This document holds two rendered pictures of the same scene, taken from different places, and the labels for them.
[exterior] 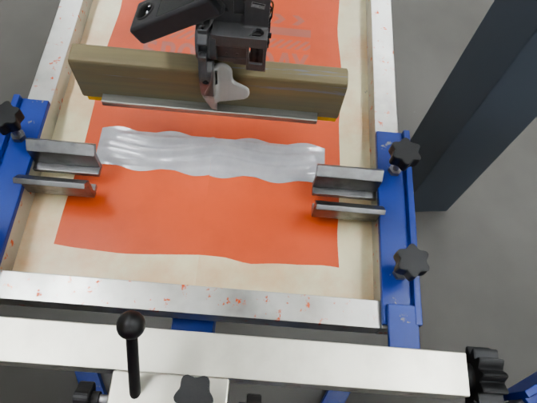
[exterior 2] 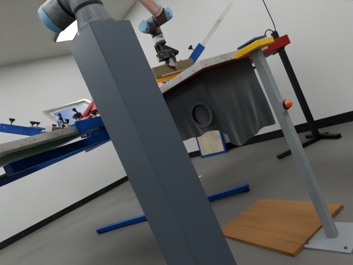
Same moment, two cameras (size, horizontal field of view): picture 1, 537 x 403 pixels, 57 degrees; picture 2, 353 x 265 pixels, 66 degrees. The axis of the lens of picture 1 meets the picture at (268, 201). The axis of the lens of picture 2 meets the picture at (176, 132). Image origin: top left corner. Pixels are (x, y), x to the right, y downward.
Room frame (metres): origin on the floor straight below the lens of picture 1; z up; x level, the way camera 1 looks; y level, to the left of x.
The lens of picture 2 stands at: (1.87, -1.03, 0.78)
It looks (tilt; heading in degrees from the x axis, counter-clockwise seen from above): 2 degrees down; 147
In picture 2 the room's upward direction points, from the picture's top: 24 degrees counter-clockwise
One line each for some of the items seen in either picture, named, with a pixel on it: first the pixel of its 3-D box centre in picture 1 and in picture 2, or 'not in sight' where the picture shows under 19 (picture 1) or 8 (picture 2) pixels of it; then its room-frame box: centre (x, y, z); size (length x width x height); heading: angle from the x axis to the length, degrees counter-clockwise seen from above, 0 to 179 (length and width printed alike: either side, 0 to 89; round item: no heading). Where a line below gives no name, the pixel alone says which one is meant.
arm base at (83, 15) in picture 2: not in sight; (93, 21); (0.93, -0.56, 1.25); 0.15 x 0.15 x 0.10
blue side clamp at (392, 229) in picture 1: (391, 226); not in sight; (0.31, -0.19, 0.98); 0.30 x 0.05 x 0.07; 4
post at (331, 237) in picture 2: not in sight; (293, 141); (1.10, 0.03, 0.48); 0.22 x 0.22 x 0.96; 4
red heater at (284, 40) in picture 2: not in sight; (250, 57); (0.09, 1.31, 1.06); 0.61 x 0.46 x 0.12; 64
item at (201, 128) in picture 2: not in sight; (190, 116); (0.59, -0.07, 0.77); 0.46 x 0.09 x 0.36; 4
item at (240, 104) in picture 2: not in sight; (241, 101); (0.82, 0.13, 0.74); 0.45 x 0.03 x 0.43; 94
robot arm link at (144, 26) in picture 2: not in sight; (148, 26); (0.48, 0.00, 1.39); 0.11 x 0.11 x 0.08; 29
